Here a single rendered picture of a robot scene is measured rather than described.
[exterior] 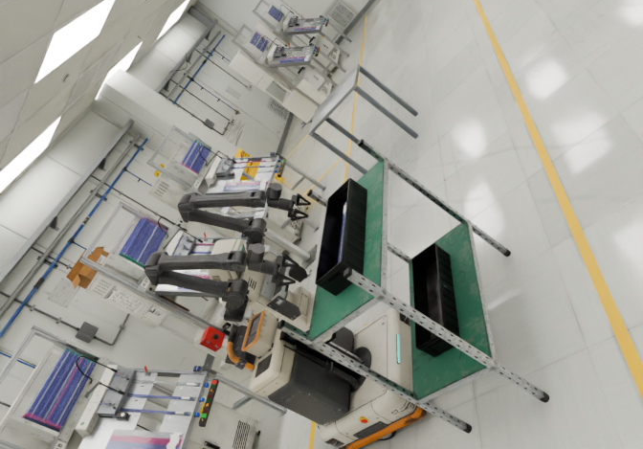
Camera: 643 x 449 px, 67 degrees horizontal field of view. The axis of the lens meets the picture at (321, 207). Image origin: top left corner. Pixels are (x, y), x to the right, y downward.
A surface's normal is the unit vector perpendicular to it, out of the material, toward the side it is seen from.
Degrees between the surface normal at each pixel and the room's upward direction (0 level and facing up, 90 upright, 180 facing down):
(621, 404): 0
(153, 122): 90
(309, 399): 90
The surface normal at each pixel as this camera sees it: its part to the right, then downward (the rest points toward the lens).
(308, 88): -0.11, 0.63
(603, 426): -0.79, -0.53
